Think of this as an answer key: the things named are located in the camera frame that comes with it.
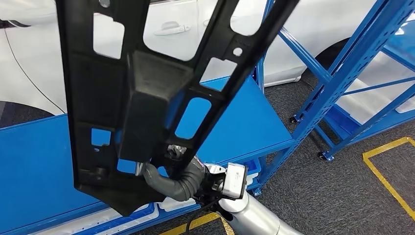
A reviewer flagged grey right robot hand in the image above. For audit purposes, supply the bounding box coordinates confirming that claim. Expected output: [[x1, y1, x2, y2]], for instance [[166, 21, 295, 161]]
[[136, 144, 189, 201]]

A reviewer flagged black plastic frame part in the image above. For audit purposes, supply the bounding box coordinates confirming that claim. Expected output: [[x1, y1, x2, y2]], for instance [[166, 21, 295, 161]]
[[55, 0, 300, 217]]

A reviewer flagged blue metal shelf rack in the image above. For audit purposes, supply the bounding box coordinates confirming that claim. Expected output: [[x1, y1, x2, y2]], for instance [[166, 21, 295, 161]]
[[0, 0, 415, 235]]

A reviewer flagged white plastic crate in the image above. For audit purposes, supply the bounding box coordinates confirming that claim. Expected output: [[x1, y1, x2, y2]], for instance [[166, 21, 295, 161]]
[[107, 202, 160, 235], [157, 173, 260, 213], [30, 207, 143, 235]]

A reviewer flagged yellow floor tape square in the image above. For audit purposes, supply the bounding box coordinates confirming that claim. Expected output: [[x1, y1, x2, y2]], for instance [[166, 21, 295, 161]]
[[159, 212, 236, 235], [362, 137, 415, 221]]

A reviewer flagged white car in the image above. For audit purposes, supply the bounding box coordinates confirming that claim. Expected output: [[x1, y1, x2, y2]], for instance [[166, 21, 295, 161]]
[[0, 0, 378, 117]]

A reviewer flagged blue metal rack with casters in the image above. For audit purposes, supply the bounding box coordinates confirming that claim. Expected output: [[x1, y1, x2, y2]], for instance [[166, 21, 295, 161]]
[[289, 19, 415, 162]]

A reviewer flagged white plastic bin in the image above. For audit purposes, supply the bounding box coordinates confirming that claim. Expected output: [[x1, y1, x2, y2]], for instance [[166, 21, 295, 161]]
[[335, 48, 415, 125]]

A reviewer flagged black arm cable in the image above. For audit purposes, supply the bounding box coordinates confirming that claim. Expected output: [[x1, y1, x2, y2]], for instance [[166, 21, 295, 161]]
[[184, 198, 224, 235]]

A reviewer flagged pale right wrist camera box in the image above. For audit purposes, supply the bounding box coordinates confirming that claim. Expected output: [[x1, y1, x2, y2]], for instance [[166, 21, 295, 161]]
[[222, 162, 249, 200]]

